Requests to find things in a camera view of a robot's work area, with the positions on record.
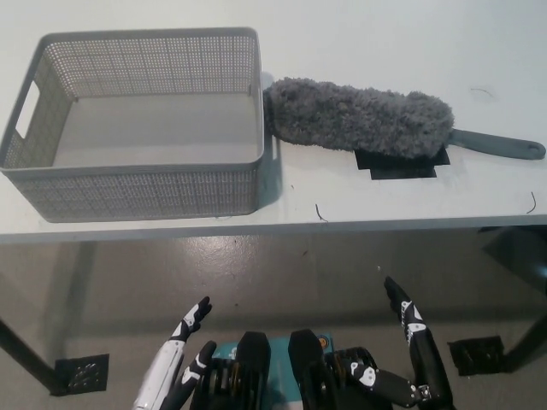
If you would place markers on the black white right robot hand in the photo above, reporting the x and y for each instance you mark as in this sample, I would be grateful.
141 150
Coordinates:
423 354

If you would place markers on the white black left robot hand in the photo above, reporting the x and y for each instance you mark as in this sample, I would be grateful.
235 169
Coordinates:
166 367

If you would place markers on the grey fluffy duster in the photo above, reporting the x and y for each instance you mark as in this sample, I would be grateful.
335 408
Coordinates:
359 117

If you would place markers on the black teal robot torso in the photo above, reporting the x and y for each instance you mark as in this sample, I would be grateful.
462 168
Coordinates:
278 371

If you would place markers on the black table leg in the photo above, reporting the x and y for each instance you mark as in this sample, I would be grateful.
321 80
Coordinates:
527 341
25 354

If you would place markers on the short black thread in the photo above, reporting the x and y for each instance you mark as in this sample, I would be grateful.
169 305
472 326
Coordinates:
320 213
482 91
531 203

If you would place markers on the grey perforated plastic basket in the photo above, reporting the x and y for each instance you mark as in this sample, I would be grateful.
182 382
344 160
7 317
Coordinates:
128 192

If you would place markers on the black tape patch on table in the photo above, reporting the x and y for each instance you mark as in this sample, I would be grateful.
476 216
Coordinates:
401 170

